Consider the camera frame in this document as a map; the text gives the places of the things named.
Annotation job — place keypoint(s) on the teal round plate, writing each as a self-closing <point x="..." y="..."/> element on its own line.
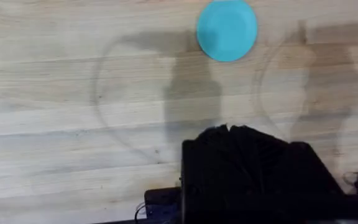
<point x="227" y="31"/>

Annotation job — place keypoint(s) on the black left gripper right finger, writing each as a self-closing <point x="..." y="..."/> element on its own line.
<point x="275" y="174"/>

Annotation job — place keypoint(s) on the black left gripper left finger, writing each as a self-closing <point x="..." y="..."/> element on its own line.
<point x="205" y="174"/>

